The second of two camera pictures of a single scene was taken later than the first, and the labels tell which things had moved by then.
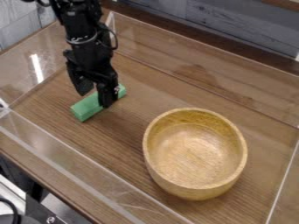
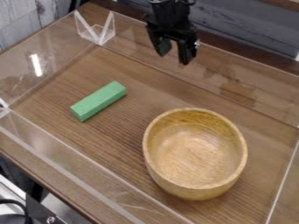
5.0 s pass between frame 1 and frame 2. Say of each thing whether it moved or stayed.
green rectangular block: stayed
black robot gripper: moved
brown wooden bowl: stayed
